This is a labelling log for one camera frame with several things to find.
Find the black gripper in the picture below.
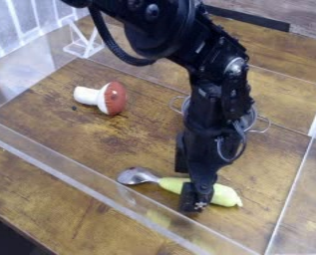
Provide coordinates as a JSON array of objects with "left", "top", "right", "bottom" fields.
[{"left": 173, "top": 121, "right": 249, "bottom": 213}]

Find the green handled metal spoon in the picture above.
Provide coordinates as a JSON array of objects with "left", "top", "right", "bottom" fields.
[{"left": 117, "top": 166, "right": 242, "bottom": 207}]

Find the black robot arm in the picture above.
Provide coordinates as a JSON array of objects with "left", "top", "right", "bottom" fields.
[{"left": 60, "top": 0, "right": 254, "bottom": 213}]

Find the small steel pot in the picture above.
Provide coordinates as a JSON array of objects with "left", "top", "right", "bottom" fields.
[{"left": 167, "top": 96, "right": 270, "bottom": 133}]

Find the toy mushroom brown cap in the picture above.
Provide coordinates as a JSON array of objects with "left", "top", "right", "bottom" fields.
[{"left": 74, "top": 82, "right": 127, "bottom": 116}]

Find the clear acrylic front barrier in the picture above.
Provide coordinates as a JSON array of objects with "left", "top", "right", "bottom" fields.
[{"left": 0, "top": 124, "right": 257, "bottom": 255}]

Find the clear acrylic triangle stand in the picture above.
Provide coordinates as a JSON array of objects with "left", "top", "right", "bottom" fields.
[{"left": 63, "top": 22, "right": 105, "bottom": 59}]

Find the black strip on table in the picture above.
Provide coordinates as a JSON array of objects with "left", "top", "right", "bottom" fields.
[{"left": 205, "top": 5, "right": 290, "bottom": 32}]

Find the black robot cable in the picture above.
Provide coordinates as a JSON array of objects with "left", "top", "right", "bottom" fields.
[{"left": 87, "top": 4, "right": 158, "bottom": 67}]

